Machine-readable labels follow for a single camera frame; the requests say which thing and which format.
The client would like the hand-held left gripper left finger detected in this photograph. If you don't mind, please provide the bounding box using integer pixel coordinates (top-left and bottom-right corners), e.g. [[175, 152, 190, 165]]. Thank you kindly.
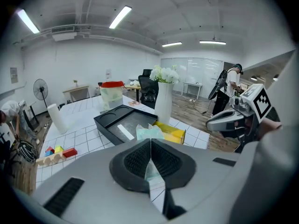
[[109, 139, 152, 193]]

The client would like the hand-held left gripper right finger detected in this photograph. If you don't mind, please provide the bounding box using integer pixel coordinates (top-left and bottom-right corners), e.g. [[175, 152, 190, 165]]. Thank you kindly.
[[151, 139, 197, 220]]

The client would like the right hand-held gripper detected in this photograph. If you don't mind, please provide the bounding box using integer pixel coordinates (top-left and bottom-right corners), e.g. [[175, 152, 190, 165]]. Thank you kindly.
[[205, 83, 273, 147]]

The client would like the yellow transparent plastic box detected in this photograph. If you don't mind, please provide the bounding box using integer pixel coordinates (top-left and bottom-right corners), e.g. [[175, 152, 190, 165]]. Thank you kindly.
[[153, 121, 186, 145]]

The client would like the clear light-green plastic bag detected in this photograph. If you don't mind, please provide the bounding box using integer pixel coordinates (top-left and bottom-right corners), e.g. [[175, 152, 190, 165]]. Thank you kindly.
[[135, 124, 165, 182]]

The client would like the black plastic tray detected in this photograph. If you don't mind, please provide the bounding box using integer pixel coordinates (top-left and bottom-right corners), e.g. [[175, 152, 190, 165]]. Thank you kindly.
[[93, 104, 158, 146]]

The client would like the person's right forearm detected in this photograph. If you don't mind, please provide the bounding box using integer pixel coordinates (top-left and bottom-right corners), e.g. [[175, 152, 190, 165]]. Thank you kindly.
[[259, 119, 283, 137]]

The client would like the white flat strip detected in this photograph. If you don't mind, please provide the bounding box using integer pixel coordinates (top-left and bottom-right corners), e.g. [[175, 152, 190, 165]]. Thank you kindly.
[[117, 124, 135, 141]]

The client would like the table with white grid cloth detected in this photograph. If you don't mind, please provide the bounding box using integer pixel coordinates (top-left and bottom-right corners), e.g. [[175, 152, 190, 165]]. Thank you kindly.
[[35, 94, 210, 214]]

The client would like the long red block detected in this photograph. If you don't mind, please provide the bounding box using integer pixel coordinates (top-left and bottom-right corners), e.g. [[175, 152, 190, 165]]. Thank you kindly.
[[62, 147, 78, 158]]

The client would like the white ribbed vase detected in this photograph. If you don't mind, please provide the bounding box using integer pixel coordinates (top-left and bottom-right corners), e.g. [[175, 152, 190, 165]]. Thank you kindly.
[[154, 82, 175, 125]]

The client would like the white desk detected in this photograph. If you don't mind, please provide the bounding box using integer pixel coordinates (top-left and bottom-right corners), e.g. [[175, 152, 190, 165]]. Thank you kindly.
[[181, 82, 203, 99]]

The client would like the translucent jar with red lid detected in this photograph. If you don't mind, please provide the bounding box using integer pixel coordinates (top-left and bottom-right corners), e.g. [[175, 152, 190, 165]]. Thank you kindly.
[[100, 81, 125, 111]]

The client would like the black headset on chair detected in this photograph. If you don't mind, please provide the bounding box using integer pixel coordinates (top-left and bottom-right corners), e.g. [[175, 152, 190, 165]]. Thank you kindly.
[[143, 90, 157, 103]]

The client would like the wooden table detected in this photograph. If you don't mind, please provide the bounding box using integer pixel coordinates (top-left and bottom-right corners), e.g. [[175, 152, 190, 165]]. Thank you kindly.
[[125, 84, 142, 102]]

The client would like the white paper roll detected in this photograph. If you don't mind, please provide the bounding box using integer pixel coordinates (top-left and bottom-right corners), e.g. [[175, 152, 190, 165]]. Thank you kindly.
[[47, 103, 68, 134]]

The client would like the black office chair with headrest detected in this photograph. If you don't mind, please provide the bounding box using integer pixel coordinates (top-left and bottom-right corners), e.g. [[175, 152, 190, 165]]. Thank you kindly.
[[138, 69, 159, 109]]

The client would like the light wooden desk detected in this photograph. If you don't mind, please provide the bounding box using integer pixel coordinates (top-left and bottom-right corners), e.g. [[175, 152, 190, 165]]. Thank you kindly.
[[62, 85, 91, 102]]

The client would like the white flower bouquet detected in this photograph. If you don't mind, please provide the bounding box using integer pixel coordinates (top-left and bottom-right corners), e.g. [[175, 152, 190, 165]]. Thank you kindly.
[[149, 64, 180, 84]]

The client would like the black striped bag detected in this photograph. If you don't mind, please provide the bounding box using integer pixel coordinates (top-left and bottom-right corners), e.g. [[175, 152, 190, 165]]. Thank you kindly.
[[17, 140, 39, 163]]

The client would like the black standing fan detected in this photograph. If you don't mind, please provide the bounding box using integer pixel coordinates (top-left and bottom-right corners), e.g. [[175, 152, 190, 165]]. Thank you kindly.
[[33, 78, 49, 108]]

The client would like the white air conditioner unit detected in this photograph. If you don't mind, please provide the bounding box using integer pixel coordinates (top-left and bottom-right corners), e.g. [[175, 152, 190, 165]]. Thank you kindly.
[[51, 31, 78, 42]]

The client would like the black floor cable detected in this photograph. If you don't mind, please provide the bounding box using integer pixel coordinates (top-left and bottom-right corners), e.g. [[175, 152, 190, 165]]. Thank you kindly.
[[192, 100, 212, 115]]

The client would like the grey wall poster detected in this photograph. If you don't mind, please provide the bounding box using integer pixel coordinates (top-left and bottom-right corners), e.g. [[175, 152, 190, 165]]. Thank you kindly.
[[10, 67, 19, 84]]

